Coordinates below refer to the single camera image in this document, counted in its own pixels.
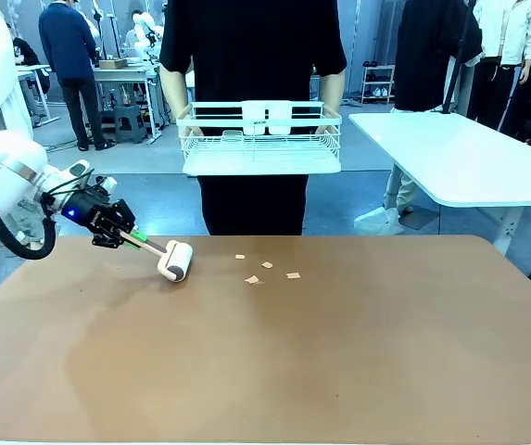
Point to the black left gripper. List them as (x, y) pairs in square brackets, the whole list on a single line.
[(82, 209)]

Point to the white lint roller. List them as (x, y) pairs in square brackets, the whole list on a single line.
[(174, 262)]

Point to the white plastic cutlery holder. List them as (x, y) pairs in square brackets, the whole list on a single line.
[(265, 118)]

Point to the person's right forearm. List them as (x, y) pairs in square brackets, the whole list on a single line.
[(176, 92)]

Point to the person's left forearm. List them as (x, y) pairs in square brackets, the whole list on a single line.
[(332, 97)]

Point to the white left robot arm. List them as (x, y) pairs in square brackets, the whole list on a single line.
[(10, 171)]

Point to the person's right hand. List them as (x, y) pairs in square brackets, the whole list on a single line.
[(194, 130)]

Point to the person's left hand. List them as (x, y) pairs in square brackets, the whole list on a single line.
[(324, 131)]

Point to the grey plastic step stool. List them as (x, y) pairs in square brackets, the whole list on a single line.
[(130, 123)]

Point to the grey metal workbench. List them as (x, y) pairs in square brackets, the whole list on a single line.
[(126, 76)]

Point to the brown cardboard box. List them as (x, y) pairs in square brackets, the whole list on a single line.
[(113, 64)]

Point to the small white desk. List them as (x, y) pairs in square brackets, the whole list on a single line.
[(38, 69)]

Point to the person in blue jacket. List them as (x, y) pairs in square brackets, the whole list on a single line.
[(70, 51)]

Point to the seated person in black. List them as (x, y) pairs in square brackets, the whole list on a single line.
[(29, 58)]

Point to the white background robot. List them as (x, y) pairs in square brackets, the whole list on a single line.
[(147, 32)]

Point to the person's black T-shirt torso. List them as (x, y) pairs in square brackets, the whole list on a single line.
[(256, 46)]

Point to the white shoe rack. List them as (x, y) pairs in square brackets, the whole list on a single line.
[(378, 85)]

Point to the large white table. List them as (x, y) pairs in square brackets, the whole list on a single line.
[(459, 157)]

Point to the black tripod pole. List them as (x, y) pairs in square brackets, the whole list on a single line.
[(457, 69)]

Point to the person in white jacket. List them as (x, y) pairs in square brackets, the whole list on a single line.
[(510, 32)]

